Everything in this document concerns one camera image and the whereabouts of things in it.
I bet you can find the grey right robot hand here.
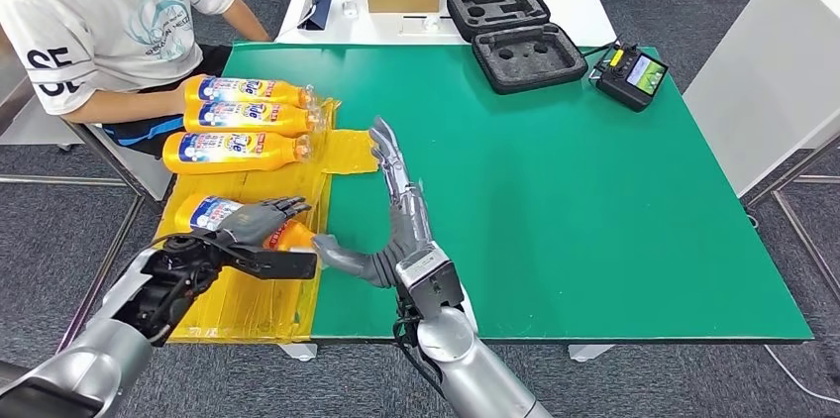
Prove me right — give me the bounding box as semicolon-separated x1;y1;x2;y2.
311;116;436;289

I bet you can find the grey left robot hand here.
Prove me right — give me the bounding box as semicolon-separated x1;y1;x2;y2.
213;196;313;249

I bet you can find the orange detergent bottle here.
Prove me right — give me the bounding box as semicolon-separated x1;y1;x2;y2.
183;74;318;108
173;193;326;253
182;99;326;138
161;131;313;175

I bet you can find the yellow plastic wrapped sheet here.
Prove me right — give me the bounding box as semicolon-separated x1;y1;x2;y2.
154;96;382;346

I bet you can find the green topped work table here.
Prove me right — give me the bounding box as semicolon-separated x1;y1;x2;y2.
221;42;815;363

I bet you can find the open black foam case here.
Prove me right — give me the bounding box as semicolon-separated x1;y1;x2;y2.
446;0;590;96

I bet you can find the person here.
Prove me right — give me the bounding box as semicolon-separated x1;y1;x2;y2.
0;0;271;157

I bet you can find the black remote controller with screen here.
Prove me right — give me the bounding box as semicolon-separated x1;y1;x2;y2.
588;41;671;113

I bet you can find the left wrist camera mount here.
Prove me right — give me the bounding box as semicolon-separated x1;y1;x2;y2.
223;243;320;281

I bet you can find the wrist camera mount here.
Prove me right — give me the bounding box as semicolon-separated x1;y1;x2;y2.
223;243;320;281
393;241;480;331

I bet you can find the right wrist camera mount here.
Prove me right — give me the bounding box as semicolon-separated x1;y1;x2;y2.
393;241;480;331

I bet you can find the white floor cable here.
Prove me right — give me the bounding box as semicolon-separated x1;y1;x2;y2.
764;344;840;403

